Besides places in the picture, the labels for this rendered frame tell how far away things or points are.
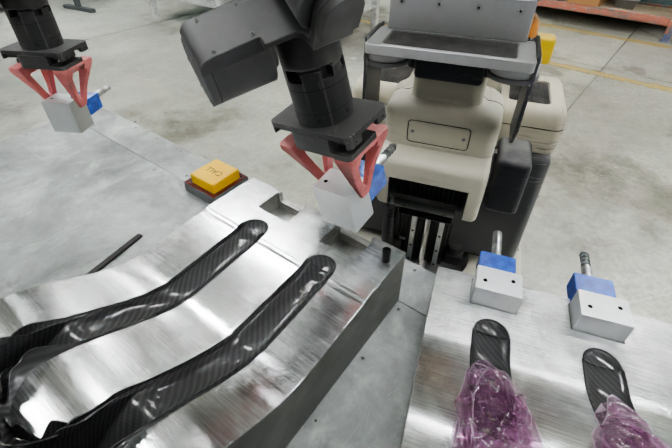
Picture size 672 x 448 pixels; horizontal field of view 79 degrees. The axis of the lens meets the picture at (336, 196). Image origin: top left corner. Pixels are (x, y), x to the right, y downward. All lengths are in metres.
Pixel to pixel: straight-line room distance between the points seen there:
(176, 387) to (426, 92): 0.65
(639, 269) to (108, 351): 1.92
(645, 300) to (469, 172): 1.24
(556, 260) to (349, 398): 1.52
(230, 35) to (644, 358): 0.50
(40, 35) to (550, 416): 0.78
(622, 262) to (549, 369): 1.58
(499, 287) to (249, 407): 0.29
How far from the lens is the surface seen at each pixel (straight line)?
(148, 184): 0.82
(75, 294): 0.50
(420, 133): 0.84
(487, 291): 0.50
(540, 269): 1.86
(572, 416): 0.45
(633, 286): 1.97
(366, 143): 0.39
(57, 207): 0.84
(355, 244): 0.53
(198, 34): 0.33
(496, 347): 0.49
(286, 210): 0.59
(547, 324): 0.53
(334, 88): 0.37
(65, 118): 0.81
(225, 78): 0.34
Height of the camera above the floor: 1.24
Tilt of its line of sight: 38 degrees down
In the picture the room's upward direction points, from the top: straight up
